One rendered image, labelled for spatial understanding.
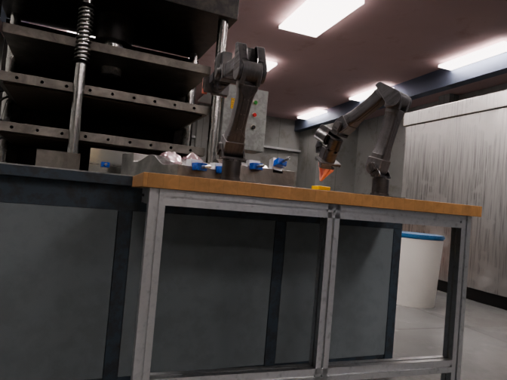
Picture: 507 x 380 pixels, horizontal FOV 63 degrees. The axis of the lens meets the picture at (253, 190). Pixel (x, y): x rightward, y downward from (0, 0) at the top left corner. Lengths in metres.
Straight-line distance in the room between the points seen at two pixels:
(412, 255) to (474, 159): 1.30
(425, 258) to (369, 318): 1.65
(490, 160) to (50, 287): 3.78
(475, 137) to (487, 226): 0.86
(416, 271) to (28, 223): 2.92
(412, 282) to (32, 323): 2.86
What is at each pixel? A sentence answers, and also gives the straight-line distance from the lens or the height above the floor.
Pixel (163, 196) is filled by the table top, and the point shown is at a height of 0.74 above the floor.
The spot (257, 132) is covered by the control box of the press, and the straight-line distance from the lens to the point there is 2.71.
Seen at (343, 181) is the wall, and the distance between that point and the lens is 12.18.
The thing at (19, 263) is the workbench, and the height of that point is 0.47.
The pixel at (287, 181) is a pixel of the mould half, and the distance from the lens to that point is 1.80.
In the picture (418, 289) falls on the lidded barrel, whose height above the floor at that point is 0.15.
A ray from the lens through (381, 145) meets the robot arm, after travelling 1.66.
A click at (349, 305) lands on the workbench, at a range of 2.03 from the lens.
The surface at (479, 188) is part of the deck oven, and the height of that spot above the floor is 1.05.
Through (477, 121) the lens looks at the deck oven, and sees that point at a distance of 4.56.
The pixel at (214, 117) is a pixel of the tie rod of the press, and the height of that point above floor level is 1.22.
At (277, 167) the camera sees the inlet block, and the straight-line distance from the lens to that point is 1.79.
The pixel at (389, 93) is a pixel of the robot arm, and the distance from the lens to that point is 1.67.
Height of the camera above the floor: 0.74
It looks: 2 degrees up
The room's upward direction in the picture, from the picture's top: 5 degrees clockwise
